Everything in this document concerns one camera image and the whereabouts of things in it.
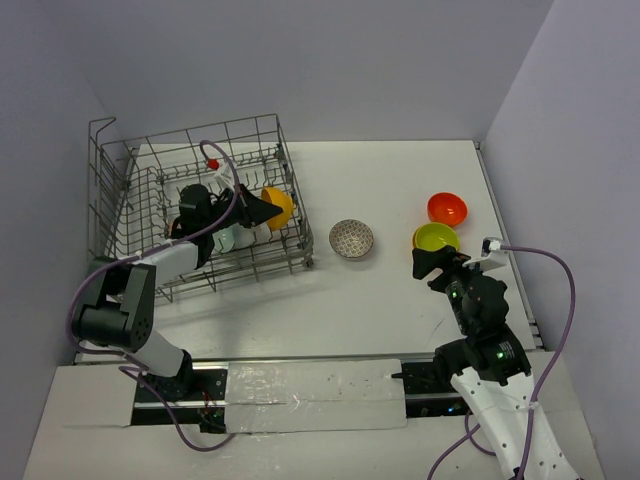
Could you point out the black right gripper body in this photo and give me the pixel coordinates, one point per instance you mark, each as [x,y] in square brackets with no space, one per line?
[453,281]

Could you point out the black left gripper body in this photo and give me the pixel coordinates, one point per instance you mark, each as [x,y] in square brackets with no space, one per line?
[240,208]

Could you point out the yellow-orange bowl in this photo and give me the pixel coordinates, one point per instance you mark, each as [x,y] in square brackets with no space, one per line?
[280,199]

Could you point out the light blue ribbed bowl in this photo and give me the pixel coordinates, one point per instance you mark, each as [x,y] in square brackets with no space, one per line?
[224,240]

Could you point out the white patterned bowl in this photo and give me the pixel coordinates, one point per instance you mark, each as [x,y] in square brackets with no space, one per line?
[243,237]

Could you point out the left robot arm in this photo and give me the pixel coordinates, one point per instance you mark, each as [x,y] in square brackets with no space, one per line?
[114,308]

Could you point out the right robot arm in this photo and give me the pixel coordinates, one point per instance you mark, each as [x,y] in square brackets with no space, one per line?
[489,367]

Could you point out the lime green bowl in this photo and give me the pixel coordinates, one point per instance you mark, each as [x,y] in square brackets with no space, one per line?
[435,236]

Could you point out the red-orange bowl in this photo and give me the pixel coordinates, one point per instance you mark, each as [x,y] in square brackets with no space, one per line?
[447,208]

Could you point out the brown patterned small bowl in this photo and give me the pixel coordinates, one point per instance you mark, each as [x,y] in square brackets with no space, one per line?
[351,239]

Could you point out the silver taped cover plate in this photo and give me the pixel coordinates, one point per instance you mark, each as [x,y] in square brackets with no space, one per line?
[314,396]

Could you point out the grey wire dish rack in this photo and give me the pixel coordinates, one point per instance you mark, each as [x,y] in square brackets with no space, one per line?
[134,186]

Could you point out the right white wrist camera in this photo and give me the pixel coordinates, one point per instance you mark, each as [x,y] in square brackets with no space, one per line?
[492,256]

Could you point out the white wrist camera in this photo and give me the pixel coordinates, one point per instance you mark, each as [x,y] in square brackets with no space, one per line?
[223,173]
[492,256]

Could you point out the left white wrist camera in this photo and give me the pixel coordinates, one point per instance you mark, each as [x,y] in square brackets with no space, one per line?
[223,173]

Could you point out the black mounting rail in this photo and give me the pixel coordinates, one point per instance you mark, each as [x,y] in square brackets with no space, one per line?
[204,407]

